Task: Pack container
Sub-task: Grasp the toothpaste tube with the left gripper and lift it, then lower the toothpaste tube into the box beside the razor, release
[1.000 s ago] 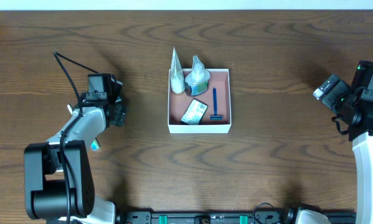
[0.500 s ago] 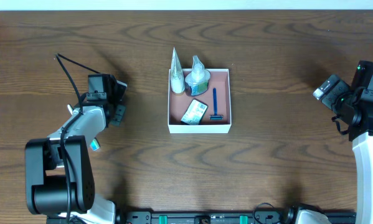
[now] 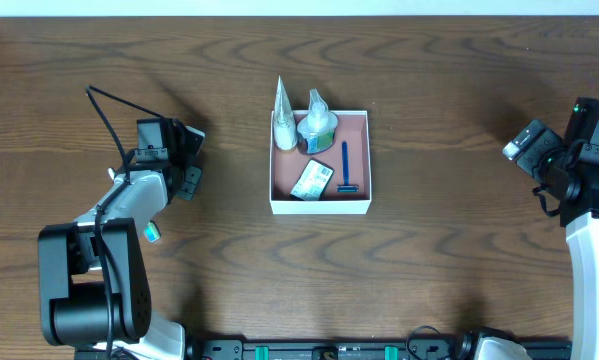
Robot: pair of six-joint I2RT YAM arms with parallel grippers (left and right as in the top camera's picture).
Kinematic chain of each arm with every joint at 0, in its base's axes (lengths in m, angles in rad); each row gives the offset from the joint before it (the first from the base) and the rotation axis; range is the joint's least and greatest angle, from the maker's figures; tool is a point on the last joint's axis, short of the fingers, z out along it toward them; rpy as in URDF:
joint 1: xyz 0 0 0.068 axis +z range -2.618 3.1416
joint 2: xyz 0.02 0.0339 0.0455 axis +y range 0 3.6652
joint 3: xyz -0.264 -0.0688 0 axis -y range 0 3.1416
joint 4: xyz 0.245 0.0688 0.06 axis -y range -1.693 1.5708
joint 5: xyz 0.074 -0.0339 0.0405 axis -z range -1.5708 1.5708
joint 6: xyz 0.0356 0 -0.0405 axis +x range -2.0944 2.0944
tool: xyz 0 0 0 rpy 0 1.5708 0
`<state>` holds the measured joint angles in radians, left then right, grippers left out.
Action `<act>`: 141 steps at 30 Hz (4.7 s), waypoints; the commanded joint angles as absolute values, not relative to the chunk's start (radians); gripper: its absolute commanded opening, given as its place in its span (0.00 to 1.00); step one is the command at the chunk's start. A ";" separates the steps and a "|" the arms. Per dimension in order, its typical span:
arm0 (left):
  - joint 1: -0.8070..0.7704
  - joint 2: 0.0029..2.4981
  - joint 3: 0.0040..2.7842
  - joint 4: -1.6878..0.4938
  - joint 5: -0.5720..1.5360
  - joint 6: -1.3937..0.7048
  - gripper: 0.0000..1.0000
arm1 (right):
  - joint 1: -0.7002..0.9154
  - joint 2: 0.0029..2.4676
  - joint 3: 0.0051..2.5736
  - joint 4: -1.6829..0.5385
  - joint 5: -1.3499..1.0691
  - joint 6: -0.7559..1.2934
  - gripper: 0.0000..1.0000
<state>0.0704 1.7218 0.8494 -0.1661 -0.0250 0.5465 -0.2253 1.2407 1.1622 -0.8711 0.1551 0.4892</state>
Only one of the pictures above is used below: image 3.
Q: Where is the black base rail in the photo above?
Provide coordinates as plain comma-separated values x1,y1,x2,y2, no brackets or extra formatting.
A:
184,326,573,360

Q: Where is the green white toothpaste tube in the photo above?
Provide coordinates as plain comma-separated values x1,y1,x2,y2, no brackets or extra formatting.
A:
143,220,161,243

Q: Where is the blue disposable razor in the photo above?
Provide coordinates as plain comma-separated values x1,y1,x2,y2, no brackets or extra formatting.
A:
337,141,358,193

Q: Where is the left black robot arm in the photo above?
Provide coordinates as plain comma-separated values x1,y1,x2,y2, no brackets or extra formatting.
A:
38,118,205,359

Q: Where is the green Dettol soap bar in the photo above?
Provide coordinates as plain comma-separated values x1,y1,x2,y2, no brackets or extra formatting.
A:
290,159,334,201

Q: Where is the left black cable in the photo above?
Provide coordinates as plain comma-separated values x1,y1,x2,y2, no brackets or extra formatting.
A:
84,85,166,360

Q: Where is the white box pink interior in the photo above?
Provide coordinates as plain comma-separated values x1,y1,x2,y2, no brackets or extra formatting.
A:
268,110,372,215

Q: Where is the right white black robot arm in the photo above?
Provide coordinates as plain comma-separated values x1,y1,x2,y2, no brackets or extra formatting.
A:
502,97,599,359

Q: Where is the white Pantene tube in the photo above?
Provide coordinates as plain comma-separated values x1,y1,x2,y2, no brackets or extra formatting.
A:
273,77,297,151

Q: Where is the clear foam pump bottle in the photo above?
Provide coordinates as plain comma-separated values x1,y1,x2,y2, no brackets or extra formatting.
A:
297,88,338,155

